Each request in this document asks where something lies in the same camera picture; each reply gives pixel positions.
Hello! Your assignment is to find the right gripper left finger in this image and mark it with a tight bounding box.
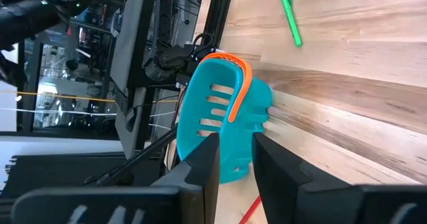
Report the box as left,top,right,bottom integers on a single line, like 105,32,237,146
150,132,221,224

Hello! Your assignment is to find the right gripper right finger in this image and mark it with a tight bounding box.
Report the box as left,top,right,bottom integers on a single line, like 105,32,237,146
252,132,365,224

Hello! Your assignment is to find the green basket with orange handles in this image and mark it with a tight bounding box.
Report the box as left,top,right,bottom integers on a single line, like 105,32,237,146
175,51,274,185

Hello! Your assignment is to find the green pen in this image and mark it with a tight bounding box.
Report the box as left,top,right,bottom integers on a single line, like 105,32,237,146
276,0,304,49

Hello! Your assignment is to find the red pencil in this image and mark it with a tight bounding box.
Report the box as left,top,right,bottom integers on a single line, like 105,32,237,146
238,195,263,224

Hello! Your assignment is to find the black aluminium table frame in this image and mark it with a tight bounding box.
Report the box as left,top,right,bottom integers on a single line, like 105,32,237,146
83,0,236,188

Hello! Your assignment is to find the yellow power cable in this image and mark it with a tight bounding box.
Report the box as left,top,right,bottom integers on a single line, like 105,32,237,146
15,90,179,104

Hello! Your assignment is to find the white cable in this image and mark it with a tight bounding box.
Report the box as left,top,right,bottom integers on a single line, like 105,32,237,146
0,107,176,131

